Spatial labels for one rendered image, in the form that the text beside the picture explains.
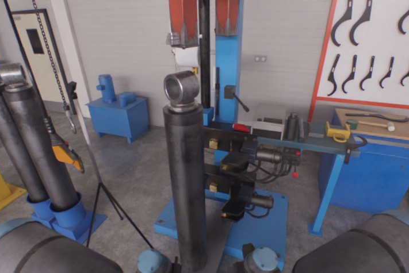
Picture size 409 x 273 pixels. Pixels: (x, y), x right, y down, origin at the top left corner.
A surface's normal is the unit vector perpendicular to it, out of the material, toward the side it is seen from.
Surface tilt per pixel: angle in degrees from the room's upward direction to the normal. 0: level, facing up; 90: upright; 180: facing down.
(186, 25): 90
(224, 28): 90
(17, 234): 7
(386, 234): 5
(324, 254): 47
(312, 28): 90
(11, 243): 15
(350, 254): 28
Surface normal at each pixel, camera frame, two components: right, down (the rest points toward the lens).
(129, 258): -0.02, -0.88
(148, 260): -0.15, -0.68
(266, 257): 0.12, -0.69
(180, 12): -0.67, 0.36
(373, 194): -0.34, 0.45
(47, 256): 0.24, -0.83
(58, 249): 0.32, -0.90
